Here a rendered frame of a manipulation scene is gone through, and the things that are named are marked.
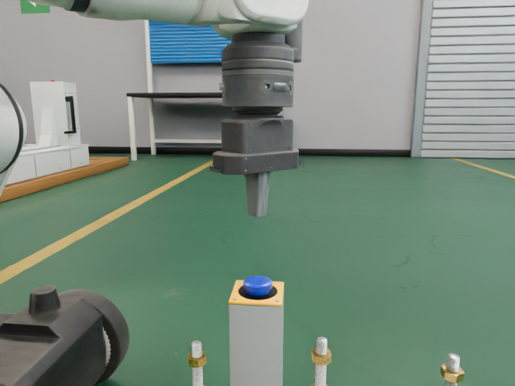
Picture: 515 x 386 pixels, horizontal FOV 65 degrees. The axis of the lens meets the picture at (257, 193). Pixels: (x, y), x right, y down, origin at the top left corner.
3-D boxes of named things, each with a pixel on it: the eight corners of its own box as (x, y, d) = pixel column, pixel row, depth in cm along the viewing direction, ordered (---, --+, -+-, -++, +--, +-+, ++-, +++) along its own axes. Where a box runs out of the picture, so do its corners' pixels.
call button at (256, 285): (241, 300, 54) (241, 286, 53) (244, 287, 58) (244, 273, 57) (271, 301, 53) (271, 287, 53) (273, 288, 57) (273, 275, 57)
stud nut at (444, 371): (466, 384, 36) (467, 375, 36) (446, 383, 36) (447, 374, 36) (456, 370, 38) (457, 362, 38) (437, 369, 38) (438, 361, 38)
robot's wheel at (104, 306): (31, 385, 84) (20, 296, 80) (46, 370, 88) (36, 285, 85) (123, 393, 81) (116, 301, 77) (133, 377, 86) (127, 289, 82)
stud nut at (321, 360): (318, 368, 36) (319, 359, 36) (306, 358, 38) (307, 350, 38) (335, 361, 37) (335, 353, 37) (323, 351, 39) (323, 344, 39)
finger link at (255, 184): (250, 212, 55) (250, 167, 53) (264, 217, 52) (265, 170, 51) (240, 214, 54) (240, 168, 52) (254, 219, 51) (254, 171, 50)
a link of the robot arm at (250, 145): (237, 178, 45) (237, 66, 42) (195, 168, 52) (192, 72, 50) (317, 168, 52) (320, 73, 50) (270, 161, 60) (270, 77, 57)
